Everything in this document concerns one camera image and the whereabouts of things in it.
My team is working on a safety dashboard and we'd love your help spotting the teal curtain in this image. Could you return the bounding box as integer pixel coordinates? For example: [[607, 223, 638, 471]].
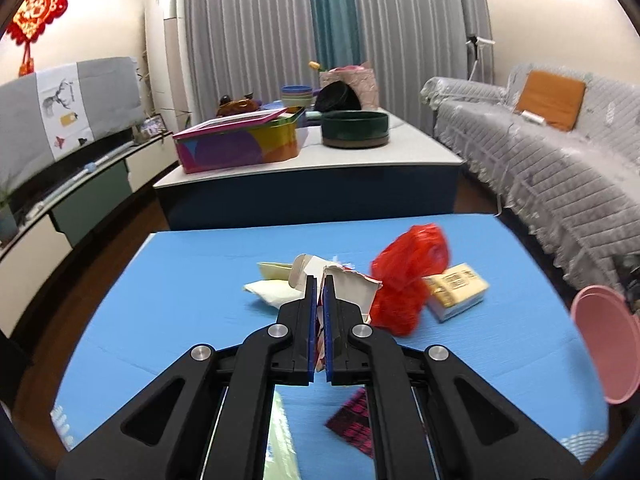
[[306, 0, 362, 68]]

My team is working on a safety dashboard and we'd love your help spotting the black hat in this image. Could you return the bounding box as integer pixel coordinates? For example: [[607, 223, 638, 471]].
[[313, 80, 362, 113]]

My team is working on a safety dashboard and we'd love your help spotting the pink plastic bin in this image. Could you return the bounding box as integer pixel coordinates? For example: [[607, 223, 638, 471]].
[[571, 285, 640, 405]]

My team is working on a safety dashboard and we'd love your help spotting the colourful tin box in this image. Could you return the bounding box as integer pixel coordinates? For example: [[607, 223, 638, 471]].
[[172, 107, 307, 174]]

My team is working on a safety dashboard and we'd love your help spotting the white and navy coffee table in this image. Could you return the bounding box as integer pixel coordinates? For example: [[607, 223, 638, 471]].
[[152, 107, 466, 231]]

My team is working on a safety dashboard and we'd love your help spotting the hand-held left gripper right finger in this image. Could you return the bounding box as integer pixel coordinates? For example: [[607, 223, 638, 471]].
[[324, 275, 585, 480]]

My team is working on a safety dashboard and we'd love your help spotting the red knot wall ornament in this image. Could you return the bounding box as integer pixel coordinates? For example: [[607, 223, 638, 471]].
[[5, 0, 68, 77]]

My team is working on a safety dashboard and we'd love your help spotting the grey television dust cover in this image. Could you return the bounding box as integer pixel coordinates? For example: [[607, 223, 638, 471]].
[[0, 56, 143, 181]]

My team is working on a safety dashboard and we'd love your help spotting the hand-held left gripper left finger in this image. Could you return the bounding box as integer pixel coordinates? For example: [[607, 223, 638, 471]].
[[56, 275, 321, 480]]

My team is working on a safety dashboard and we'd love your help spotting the grey sheer curtain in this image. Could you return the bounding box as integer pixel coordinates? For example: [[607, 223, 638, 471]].
[[167, 0, 321, 106], [348, 0, 493, 131]]

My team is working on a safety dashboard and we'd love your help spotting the red plastic bag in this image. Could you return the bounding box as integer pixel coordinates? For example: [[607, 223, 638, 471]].
[[370, 223, 451, 337]]

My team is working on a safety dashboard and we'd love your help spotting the black television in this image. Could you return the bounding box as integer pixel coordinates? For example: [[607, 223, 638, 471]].
[[10, 130, 136, 203]]

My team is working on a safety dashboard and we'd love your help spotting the small orange cushion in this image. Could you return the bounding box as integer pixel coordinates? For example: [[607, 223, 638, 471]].
[[515, 70, 587, 132]]

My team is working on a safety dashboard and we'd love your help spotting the white standing air conditioner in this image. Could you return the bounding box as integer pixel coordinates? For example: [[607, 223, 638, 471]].
[[145, 0, 196, 126]]

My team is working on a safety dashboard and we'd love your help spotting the dark green round bowl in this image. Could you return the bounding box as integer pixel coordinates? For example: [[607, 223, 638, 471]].
[[320, 111, 390, 150]]

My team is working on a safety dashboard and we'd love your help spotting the brown teapot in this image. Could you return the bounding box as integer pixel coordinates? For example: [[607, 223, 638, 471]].
[[216, 95, 262, 117]]

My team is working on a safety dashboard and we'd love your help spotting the white television cabinet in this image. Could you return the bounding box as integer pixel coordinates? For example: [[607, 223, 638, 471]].
[[0, 132, 181, 341]]

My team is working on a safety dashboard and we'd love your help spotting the white paper napkin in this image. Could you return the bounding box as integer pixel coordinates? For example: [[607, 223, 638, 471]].
[[243, 280, 302, 309]]

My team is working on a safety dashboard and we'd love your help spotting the beige cardboard piece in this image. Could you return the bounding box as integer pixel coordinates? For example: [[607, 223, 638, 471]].
[[257, 261, 297, 282]]

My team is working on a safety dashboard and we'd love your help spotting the white rod with blue grip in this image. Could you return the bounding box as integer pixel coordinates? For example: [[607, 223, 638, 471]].
[[25, 147, 132, 211]]

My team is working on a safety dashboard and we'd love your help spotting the torn white carton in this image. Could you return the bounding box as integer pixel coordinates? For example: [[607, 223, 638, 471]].
[[290, 254, 384, 323]]

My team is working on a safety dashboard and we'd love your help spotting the grey quilted sofa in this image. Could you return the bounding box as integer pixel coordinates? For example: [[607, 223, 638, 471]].
[[420, 62, 640, 311]]

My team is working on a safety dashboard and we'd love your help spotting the pink woven basket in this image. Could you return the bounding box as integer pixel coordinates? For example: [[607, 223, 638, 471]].
[[319, 60, 378, 109]]

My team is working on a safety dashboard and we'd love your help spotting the stack of plastic bowls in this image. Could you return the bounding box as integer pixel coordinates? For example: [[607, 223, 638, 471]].
[[280, 85, 313, 108]]

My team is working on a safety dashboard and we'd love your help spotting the yellow tissue pack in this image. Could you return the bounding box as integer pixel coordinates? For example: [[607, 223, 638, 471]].
[[424, 262, 490, 323]]

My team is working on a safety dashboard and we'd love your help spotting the green plastic packet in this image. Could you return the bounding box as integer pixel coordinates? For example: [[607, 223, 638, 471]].
[[262, 390, 301, 480]]

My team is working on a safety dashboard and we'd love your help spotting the dark red patterned wrapper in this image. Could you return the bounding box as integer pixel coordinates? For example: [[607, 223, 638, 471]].
[[325, 387, 376, 461]]

